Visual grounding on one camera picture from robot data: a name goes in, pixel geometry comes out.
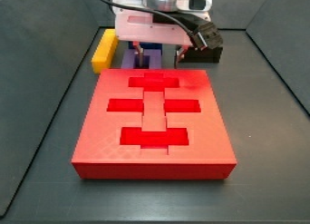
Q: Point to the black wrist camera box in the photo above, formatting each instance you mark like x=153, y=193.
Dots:
x=203, y=36

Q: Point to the purple U-shaped block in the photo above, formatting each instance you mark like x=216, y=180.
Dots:
x=149, y=60

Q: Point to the black angle bracket fixture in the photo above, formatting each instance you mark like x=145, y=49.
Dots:
x=200, y=56

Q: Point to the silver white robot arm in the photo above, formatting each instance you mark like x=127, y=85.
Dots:
x=195, y=7

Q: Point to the blue U-shaped block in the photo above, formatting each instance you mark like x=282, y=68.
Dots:
x=145, y=46

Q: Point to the red slotted board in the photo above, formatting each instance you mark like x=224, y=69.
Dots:
x=153, y=127

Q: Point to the yellow long bar block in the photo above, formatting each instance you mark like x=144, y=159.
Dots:
x=104, y=51

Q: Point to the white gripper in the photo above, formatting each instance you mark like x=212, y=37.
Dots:
x=136, y=27

